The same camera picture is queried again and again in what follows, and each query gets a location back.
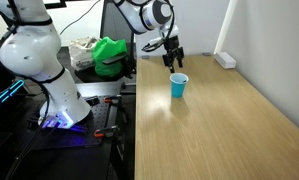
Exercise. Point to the black flat object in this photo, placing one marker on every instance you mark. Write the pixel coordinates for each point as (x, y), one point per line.
(115, 59)

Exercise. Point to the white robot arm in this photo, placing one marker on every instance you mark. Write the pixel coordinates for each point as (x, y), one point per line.
(32, 50)

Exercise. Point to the black robot cart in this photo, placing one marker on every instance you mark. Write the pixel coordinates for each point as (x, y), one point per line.
(72, 163)

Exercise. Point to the grey table bracket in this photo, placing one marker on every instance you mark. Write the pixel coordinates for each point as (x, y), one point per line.
(206, 54)

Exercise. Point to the white rectangular box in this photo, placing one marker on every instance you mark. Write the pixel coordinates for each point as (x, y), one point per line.
(225, 60)

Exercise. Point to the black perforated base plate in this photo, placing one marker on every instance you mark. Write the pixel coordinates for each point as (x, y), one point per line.
(99, 116)

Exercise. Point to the black monitor panel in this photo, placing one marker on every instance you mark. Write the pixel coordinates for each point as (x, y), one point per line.
(113, 23)

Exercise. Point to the blue plastic cup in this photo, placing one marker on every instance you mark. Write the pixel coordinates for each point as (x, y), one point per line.
(178, 88)

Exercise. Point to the green plastic bag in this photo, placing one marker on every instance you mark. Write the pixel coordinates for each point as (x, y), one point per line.
(107, 46)

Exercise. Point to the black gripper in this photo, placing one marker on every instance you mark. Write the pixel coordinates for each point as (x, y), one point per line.
(171, 43)

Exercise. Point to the white plastic bag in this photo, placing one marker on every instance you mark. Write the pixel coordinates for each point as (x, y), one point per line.
(82, 55)

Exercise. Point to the white partition panel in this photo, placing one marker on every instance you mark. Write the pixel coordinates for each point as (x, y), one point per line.
(195, 26)

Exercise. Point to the cyan light strip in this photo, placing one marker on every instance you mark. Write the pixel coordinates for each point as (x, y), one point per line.
(9, 91)

